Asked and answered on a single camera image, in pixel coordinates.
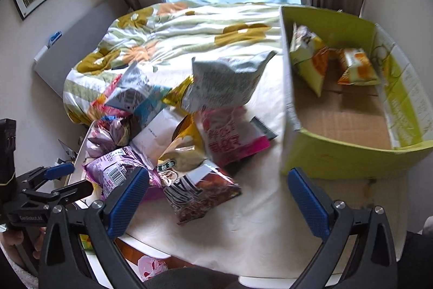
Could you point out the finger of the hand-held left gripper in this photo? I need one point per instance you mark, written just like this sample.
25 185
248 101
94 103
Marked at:
72 191
57 171

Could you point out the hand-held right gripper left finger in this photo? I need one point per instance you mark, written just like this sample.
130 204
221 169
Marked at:
130 199

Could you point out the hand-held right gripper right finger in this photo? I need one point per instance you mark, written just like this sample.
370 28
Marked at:
306 202

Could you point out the green cardboard box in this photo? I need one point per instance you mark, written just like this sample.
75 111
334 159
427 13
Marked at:
341 126

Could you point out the person's left forearm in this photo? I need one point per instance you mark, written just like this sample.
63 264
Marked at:
13 272

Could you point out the person's left hand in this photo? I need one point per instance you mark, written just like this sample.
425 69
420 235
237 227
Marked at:
36 241

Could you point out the purple barcode snack packet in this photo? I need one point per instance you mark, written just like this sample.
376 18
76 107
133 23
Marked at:
111 170

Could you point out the dark brown striped snack packet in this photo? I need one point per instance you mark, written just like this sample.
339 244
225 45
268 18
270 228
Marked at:
199 192

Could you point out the pink plastic bag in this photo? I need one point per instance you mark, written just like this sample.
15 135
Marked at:
152 267

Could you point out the grey blue snack packet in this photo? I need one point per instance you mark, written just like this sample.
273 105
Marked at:
138 96

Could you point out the gold foil snack packet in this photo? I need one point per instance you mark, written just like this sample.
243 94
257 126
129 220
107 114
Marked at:
176 94

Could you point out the blue clip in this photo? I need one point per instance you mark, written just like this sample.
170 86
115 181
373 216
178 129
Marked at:
55 37

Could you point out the grey headboard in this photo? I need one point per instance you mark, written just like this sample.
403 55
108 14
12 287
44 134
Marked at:
77 42

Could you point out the yellow-green orange snack packet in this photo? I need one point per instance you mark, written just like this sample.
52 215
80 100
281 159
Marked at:
309 65

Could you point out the orange white snack packet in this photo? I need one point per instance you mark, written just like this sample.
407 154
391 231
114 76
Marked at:
358 69

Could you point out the large grey snack packet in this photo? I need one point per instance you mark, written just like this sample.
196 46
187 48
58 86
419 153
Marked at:
223 82

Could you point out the floral blanket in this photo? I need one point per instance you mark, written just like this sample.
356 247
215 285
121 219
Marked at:
189 31

